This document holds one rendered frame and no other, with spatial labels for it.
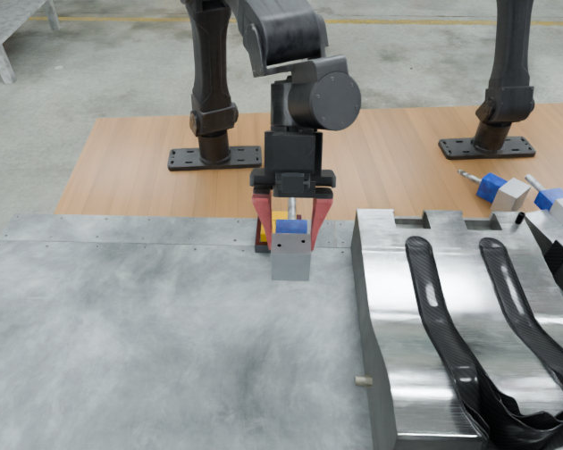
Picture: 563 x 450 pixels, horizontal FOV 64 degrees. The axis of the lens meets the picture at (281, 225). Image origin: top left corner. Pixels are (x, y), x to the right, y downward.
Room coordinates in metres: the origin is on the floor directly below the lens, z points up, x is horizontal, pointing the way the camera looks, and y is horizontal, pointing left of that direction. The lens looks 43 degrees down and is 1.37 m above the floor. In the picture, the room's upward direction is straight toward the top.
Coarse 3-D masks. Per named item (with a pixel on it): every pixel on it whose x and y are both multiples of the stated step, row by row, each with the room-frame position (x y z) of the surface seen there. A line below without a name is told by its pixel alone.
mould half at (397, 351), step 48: (384, 240) 0.47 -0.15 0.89; (432, 240) 0.47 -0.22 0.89; (528, 240) 0.47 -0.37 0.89; (384, 288) 0.39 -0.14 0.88; (480, 288) 0.39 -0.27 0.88; (528, 288) 0.39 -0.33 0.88; (384, 336) 0.30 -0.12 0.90; (480, 336) 0.30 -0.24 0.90; (384, 384) 0.24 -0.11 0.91; (432, 384) 0.22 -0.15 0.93; (528, 384) 0.22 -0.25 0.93; (384, 432) 0.20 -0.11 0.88; (432, 432) 0.18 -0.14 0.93
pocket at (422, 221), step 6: (396, 216) 0.54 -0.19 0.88; (402, 216) 0.54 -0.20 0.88; (408, 216) 0.54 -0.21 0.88; (414, 216) 0.54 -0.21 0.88; (420, 216) 0.54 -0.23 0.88; (426, 216) 0.53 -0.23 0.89; (396, 222) 0.54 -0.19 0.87; (402, 222) 0.54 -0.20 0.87; (408, 222) 0.54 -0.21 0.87; (414, 222) 0.54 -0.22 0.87; (420, 222) 0.54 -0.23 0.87; (426, 222) 0.52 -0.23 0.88; (396, 228) 0.53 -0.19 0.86; (402, 228) 0.53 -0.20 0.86; (408, 228) 0.53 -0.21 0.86; (414, 228) 0.53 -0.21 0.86; (420, 228) 0.53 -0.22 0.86; (426, 228) 0.52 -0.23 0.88
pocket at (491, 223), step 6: (492, 216) 0.53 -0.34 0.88; (468, 222) 0.53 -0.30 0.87; (474, 222) 0.53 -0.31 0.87; (480, 222) 0.53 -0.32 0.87; (486, 222) 0.53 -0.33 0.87; (492, 222) 0.53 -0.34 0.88; (498, 222) 0.51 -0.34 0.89; (468, 228) 0.53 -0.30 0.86; (474, 228) 0.53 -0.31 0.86; (480, 228) 0.53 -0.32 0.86; (486, 228) 0.53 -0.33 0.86; (492, 228) 0.52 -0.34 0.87; (498, 228) 0.51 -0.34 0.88
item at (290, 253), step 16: (288, 208) 0.49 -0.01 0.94; (288, 224) 0.45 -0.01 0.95; (304, 224) 0.45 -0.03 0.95; (272, 240) 0.40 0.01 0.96; (288, 240) 0.40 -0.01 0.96; (304, 240) 0.40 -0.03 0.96; (272, 256) 0.38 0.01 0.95; (288, 256) 0.38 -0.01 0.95; (304, 256) 0.38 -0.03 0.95; (272, 272) 0.38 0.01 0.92; (288, 272) 0.38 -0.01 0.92; (304, 272) 0.38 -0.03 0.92
